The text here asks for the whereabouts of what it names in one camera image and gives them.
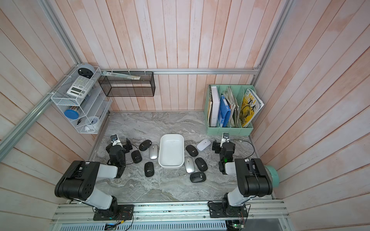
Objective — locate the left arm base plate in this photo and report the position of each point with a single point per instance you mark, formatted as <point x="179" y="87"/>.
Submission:
<point x="124" y="212"/>

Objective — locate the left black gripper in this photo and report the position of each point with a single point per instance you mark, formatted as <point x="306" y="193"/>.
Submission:
<point x="125" y="147"/>

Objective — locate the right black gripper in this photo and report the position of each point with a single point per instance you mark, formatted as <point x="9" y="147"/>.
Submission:
<point x="217" y="145"/>

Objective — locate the blue lid jar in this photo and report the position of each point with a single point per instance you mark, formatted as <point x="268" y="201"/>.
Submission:
<point x="72" y="112"/>

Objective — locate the white mouse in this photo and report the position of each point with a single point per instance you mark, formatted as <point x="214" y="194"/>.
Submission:
<point x="203" y="144"/>

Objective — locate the yellow magazine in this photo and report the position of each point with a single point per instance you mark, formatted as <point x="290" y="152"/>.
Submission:
<point x="251" y="104"/>

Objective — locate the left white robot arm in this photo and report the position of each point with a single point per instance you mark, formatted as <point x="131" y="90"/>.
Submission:
<point x="78" y="182"/>

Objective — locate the white wire shelf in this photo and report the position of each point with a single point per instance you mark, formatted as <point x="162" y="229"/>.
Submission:
<point x="96" y="103"/>

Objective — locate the green alarm clock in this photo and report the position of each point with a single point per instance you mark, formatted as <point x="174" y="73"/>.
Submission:
<point x="273" y="175"/>

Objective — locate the white book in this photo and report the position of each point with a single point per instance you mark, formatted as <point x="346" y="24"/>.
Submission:
<point x="215" y="106"/>

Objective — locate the white calculator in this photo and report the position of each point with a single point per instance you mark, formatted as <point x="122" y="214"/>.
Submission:
<point x="80" y="87"/>

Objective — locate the white cup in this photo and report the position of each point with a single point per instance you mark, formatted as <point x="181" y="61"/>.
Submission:
<point x="91" y="124"/>

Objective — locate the black mouse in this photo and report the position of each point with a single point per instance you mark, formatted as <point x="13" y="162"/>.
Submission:
<point x="145" y="145"/>
<point x="201" y="164"/>
<point x="136" y="156"/>
<point x="192" y="150"/>
<point x="149" y="169"/>
<point x="198" y="177"/>

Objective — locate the white storage box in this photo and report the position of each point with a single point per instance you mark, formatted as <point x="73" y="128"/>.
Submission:
<point x="171" y="152"/>

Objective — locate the black wire basket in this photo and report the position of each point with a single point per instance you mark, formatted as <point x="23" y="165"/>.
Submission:
<point x="127" y="83"/>

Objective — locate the blue folder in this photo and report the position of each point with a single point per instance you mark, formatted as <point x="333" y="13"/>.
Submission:
<point x="224" y="112"/>

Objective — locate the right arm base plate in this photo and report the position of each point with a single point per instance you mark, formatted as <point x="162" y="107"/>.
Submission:
<point x="216" y="210"/>

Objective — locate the aluminium rail frame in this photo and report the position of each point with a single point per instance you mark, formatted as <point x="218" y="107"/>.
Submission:
<point x="263" y="215"/>

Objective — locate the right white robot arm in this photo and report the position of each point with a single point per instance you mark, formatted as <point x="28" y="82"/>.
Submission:
<point x="252" y="177"/>

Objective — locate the silver mouse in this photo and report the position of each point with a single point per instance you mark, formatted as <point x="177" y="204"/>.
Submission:
<point x="189" y="165"/>
<point x="153" y="152"/>

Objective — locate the green file organizer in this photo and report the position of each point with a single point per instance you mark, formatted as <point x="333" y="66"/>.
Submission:
<point x="238" y="91"/>

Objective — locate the round grey speaker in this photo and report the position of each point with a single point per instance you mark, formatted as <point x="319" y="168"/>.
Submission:
<point x="86" y="70"/>

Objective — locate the newspaper bundle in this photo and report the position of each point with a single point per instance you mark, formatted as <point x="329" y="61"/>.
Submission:
<point x="234" y="121"/>

